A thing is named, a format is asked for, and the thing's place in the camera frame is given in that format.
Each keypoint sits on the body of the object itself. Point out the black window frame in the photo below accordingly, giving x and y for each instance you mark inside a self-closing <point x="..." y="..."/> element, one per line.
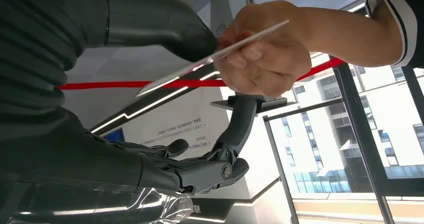
<point x="361" y="133"/>

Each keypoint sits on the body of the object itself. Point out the person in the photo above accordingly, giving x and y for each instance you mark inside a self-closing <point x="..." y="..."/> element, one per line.
<point x="414" y="16"/>

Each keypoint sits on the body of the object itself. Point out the dark grey overhead fixture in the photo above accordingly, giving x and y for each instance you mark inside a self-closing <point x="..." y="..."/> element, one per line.
<point x="271" y="104"/>

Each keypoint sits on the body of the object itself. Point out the grey kiosk stand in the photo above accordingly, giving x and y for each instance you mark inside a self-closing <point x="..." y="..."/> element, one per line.
<point x="228" y="6"/>

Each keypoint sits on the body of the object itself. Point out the red barrier tape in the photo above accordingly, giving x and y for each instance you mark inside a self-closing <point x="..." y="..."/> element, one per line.
<point x="99" y="84"/>

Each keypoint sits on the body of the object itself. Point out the black ceiling light track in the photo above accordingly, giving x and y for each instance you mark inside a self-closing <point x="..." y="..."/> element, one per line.
<point x="155" y="101"/>

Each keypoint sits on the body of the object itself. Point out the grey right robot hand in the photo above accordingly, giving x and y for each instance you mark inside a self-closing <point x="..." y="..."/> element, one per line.
<point x="82" y="156"/>

